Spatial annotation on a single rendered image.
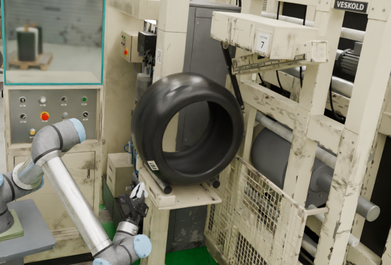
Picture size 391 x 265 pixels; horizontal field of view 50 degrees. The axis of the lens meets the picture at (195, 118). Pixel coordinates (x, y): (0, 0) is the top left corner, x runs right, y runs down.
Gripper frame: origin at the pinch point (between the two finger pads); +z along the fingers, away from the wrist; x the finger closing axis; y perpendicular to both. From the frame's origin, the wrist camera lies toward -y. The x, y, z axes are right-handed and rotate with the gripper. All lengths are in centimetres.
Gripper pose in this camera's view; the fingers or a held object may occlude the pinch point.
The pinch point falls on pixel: (141, 183)
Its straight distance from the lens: 202.9
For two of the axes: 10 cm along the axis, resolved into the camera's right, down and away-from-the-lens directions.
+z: 2.4, -7.8, 5.8
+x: 8.6, -1.0, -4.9
